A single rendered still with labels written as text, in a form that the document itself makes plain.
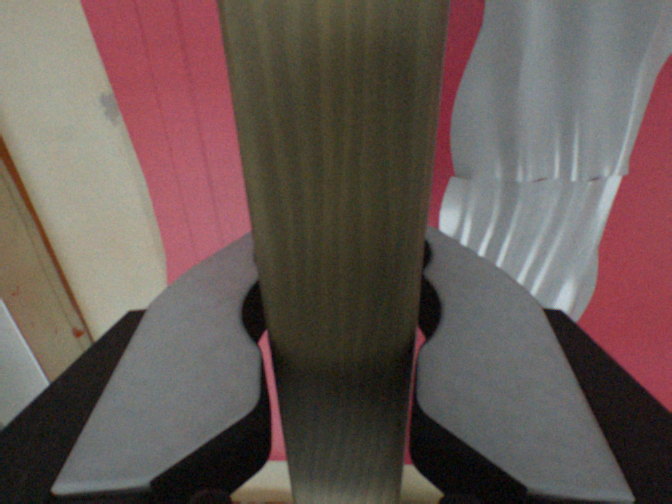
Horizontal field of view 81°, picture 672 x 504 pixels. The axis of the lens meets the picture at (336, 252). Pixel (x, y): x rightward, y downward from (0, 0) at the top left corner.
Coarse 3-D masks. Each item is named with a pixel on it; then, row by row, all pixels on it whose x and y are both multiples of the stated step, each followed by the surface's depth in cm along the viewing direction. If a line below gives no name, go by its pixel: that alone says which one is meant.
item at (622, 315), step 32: (160, 192) 17; (192, 192) 17; (224, 192) 17; (640, 192) 17; (160, 224) 18; (192, 224) 18; (224, 224) 18; (608, 224) 17; (640, 224) 17; (192, 256) 19; (608, 256) 18; (640, 256) 18; (608, 288) 19; (640, 288) 19; (608, 320) 20; (640, 320) 20; (416, 352) 22; (608, 352) 21; (640, 352) 21
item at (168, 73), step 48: (96, 0) 14; (144, 0) 14; (192, 0) 14; (480, 0) 13; (144, 48) 14; (192, 48) 14; (144, 96) 15; (192, 96) 15; (144, 144) 16; (192, 144) 16
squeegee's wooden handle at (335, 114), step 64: (256, 0) 5; (320, 0) 5; (384, 0) 5; (256, 64) 5; (320, 64) 5; (384, 64) 5; (256, 128) 5; (320, 128) 5; (384, 128) 5; (256, 192) 6; (320, 192) 6; (384, 192) 6; (256, 256) 7; (320, 256) 6; (384, 256) 6; (320, 320) 7; (384, 320) 7; (320, 384) 8; (384, 384) 8; (320, 448) 9; (384, 448) 9
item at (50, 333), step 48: (0, 144) 16; (0, 192) 16; (0, 240) 16; (48, 240) 19; (0, 288) 16; (48, 288) 19; (0, 336) 17; (48, 336) 19; (0, 384) 19; (48, 384) 19
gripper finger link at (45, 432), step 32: (128, 320) 8; (96, 352) 7; (64, 384) 7; (96, 384) 7; (32, 416) 6; (64, 416) 6; (0, 448) 6; (32, 448) 6; (64, 448) 6; (0, 480) 5; (32, 480) 5
